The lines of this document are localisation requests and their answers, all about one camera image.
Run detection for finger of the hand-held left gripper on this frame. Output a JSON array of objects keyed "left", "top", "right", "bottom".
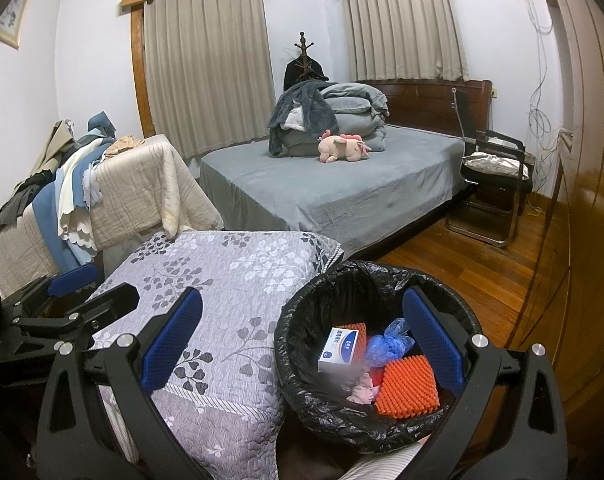
[
  {"left": 12, "top": 282, "right": 141, "bottom": 356},
  {"left": 2, "top": 264, "right": 100, "bottom": 321}
]

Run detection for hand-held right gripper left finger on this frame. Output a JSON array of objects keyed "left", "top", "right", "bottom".
[{"left": 34, "top": 287, "right": 205, "bottom": 480}]

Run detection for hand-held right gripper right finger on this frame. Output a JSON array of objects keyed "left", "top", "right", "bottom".
[{"left": 402, "top": 287, "right": 570, "bottom": 480}]

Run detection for blue plastic bag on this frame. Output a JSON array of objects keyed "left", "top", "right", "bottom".
[{"left": 364, "top": 317, "right": 415, "bottom": 367}]

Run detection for wide orange bubble wrap sheet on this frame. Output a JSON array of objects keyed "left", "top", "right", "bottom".
[{"left": 374, "top": 354, "right": 440, "bottom": 417}]

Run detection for narrow orange bubble wrap sheet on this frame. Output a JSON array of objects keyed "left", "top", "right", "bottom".
[{"left": 349, "top": 321, "right": 368, "bottom": 366}]

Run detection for white and blue medicine box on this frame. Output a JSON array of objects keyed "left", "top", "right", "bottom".
[{"left": 317, "top": 326, "right": 360, "bottom": 373}]

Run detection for trash bin with black bag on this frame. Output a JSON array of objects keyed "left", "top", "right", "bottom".
[{"left": 274, "top": 260, "right": 485, "bottom": 448}]

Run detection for white scalloped cloth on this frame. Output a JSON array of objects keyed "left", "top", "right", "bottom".
[{"left": 57, "top": 137, "right": 113, "bottom": 251}]

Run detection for blue cloth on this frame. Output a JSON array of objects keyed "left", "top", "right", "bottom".
[{"left": 32, "top": 170, "right": 95, "bottom": 273}]

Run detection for grey floral quilt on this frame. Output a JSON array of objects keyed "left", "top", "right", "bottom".
[{"left": 89, "top": 230, "right": 344, "bottom": 480}]

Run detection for dark grey cloth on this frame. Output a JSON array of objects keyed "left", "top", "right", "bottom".
[{"left": 0, "top": 175, "right": 48, "bottom": 226}]

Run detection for beige quilt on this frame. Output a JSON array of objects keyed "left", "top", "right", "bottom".
[{"left": 0, "top": 134, "right": 225, "bottom": 301}]

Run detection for khaki cloth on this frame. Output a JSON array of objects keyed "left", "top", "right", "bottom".
[{"left": 29, "top": 120, "right": 78, "bottom": 181}]

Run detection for peach cloth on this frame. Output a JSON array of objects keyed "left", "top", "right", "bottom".
[{"left": 104, "top": 135, "right": 143, "bottom": 156}]

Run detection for person's striped trouser leg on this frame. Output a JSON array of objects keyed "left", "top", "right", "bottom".
[{"left": 332, "top": 442, "right": 433, "bottom": 480}]

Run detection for black metal chair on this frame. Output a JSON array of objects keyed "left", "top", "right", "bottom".
[{"left": 444, "top": 129, "right": 535, "bottom": 248}]

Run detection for blue-grey folded cloth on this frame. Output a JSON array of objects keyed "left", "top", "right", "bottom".
[{"left": 87, "top": 111, "right": 118, "bottom": 138}]

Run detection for bed with grey sheet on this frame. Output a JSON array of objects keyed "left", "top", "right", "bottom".
[{"left": 199, "top": 125, "right": 475, "bottom": 261}]

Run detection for white seat cushion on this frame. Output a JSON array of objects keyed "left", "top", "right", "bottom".
[{"left": 463, "top": 151, "right": 525, "bottom": 178}]

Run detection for pink plush toy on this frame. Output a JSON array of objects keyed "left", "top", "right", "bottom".
[{"left": 317, "top": 130, "right": 372, "bottom": 165}]

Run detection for dark wooden headboard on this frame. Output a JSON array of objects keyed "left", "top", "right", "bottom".
[{"left": 357, "top": 79, "right": 493, "bottom": 138}]

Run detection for wooden wardrobe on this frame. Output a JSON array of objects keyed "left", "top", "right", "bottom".
[{"left": 512, "top": 0, "right": 604, "bottom": 411}]

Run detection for wide beige curtain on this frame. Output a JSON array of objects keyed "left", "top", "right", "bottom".
[{"left": 143, "top": 0, "right": 277, "bottom": 158}]

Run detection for pile of grey duvets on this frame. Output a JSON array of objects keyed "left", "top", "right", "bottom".
[{"left": 279, "top": 81, "right": 389, "bottom": 157}]

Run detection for black jacket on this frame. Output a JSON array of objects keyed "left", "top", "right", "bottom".
[{"left": 283, "top": 57, "right": 329, "bottom": 92}]

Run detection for wooden coat rack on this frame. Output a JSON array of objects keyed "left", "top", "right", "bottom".
[{"left": 293, "top": 31, "right": 315, "bottom": 81}]

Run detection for wooden window frame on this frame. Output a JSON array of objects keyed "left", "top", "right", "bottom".
[{"left": 130, "top": 7, "right": 155, "bottom": 138}]

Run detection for wall cables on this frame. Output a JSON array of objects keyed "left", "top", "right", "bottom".
[{"left": 514, "top": 0, "right": 558, "bottom": 196}]

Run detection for framed wall picture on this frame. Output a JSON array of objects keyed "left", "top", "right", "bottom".
[{"left": 0, "top": 0, "right": 34, "bottom": 51}]

